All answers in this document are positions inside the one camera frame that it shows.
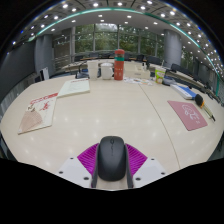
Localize white and green booklet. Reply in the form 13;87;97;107
57;78;91;99

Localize red bottle with green band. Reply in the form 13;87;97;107
113;48;126;81

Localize colourful leaflet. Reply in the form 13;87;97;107
123;76;154;86

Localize blue and white book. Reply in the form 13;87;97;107
169;83;198;100

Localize green and white paper cup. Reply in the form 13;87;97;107
154;66;167;85

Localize pink printed mouse pad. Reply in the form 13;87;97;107
167;100;209;132

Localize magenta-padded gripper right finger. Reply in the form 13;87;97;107
124;143;167;189

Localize ceiling lights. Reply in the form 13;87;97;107
11;0;224;78

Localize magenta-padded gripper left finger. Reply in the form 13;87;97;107
57;143;100;188

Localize black microphone with yellow ring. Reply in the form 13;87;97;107
194;93;216;122

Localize curved wooden conference desk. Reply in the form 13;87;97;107
59;58;224;104

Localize black conference microphone unit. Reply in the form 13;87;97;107
162;75;176;86
75;63;89;80

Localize white lidded mug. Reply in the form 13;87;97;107
99;62;115;81

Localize red and white brochure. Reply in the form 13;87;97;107
17;92;59;135

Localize black computer mouse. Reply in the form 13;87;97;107
97;135;128;182

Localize black office chairs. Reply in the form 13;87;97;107
74;51;221;101

